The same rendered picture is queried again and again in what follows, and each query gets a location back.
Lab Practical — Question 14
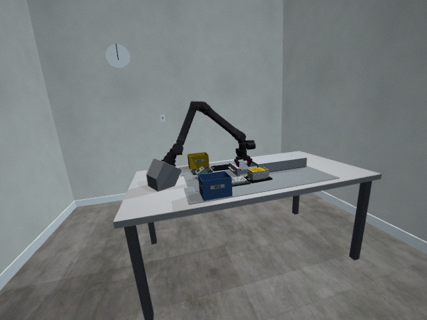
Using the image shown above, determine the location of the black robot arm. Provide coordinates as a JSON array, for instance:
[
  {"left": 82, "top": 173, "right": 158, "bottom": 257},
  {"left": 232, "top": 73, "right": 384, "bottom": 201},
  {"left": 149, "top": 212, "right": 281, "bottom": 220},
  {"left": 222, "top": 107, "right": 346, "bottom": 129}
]
[{"left": 162, "top": 101, "right": 256, "bottom": 167}]

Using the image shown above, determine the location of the yellow open-top bin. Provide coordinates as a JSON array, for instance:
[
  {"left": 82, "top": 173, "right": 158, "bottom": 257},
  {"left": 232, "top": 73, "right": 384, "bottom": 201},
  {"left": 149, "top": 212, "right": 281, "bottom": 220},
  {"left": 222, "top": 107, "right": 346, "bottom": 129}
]
[{"left": 187, "top": 152, "right": 209, "bottom": 170}]

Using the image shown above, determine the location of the grey bench mat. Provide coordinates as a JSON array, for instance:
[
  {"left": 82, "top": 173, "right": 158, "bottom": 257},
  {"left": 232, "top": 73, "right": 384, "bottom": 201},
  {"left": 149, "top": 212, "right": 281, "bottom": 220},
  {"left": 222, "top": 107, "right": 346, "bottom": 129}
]
[{"left": 178, "top": 166, "right": 339, "bottom": 205}]

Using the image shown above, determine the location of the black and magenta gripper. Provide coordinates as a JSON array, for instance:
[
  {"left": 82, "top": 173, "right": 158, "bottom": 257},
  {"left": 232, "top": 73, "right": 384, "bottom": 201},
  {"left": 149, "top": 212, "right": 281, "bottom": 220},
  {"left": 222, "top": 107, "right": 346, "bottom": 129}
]
[{"left": 234, "top": 150, "right": 252, "bottom": 167}]

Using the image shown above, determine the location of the white multiwell plate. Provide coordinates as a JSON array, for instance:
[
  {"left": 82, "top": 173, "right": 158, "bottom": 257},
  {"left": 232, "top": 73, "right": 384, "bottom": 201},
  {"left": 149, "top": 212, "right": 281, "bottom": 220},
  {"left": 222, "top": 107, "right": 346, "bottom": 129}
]
[{"left": 232, "top": 177, "right": 248, "bottom": 184}]

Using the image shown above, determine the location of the dark blue open-top bin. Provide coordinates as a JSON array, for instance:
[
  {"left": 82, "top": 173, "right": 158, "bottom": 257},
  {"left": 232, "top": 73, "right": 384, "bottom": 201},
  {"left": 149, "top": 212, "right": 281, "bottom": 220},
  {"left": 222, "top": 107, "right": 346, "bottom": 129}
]
[{"left": 198, "top": 171, "right": 232, "bottom": 201}]

